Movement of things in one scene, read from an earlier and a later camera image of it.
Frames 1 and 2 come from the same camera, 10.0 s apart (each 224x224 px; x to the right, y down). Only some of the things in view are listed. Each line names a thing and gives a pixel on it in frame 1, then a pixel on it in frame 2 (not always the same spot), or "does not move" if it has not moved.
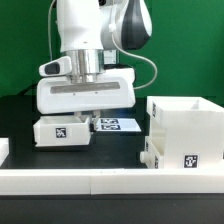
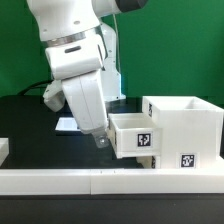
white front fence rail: x=57 y=182 does not move
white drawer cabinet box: x=193 y=131 does not move
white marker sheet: x=118 y=124 -> x=66 y=124
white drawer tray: x=61 y=131 -> x=134 y=134
